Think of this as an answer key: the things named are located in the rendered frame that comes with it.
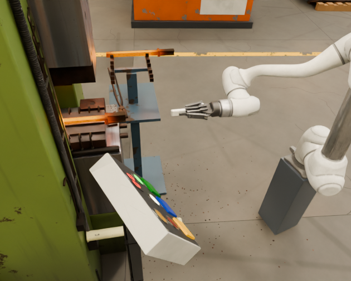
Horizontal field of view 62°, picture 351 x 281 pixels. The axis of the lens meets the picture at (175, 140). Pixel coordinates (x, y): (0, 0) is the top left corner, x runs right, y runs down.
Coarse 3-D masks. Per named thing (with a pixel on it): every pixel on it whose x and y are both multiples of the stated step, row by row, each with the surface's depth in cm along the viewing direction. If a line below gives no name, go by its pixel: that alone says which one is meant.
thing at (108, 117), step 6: (108, 114) 136; (114, 114) 136; (120, 114) 136; (66, 120) 133; (72, 120) 133; (78, 120) 134; (84, 120) 134; (90, 120) 135; (96, 120) 135; (102, 120) 136; (108, 120) 137; (114, 120) 138; (120, 120) 139
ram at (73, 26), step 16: (32, 0) 83; (48, 0) 83; (64, 0) 84; (80, 0) 85; (48, 16) 86; (64, 16) 87; (80, 16) 88; (48, 32) 89; (64, 32) 90; (80, 32) 91; (48, 48) 93; (64, 48) 94; (80, 48) 94; (48, 64) 96; (64, 64) 97; (80, 64) 98
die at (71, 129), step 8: (80, 112) 140; (88, 112) 141; (96, 112) 141; (104, 112) 141; (104, 120) 136; (72, 128) 132; (80, 128) 132; (88, 128) 133; (96, 128) 133; (104, 128) 133; (72, 136) 130; (88, 136) 130; (96, 136) 131; (104, 136) 131; (72, 144) 128; (88, 144) 130; (96, 144) 130; (104, 144) 131
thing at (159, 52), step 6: (108, 54) 175; (114, 54) 176; (120, 54) 177; (126, 54) 177; (132, 54) 178; (138, 54) 179; (144, 54) 179; (150, 54) 180; (156, 54) 181; (162, 54) 182; (168, 54) 182
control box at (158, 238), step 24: (96, 168) 92; (120, 168) 89; (120, 192) 84; (144, 192) 91; (120, 216) 81; (144, 216) 78; (168, 216) 91; (144, 240) 75; (168, 240) 77; (192, 240) 94
